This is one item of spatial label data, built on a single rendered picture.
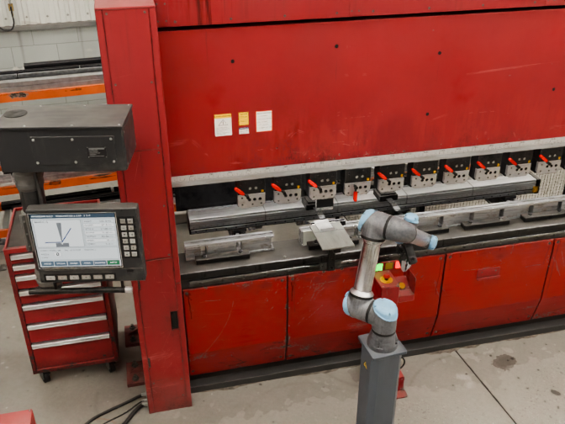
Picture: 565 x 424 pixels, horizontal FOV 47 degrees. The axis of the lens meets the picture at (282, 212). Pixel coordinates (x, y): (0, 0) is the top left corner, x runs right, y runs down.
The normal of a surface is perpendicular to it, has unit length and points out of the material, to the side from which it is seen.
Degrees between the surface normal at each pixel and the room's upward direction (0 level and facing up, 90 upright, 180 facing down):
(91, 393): 0
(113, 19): 90
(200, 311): 90
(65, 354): 90
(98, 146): 90
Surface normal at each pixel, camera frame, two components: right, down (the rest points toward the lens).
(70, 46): 0.31, 0.46
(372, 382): -0.45, 0.43
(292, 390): 0.00, -0.88
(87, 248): 0.04, 0.48
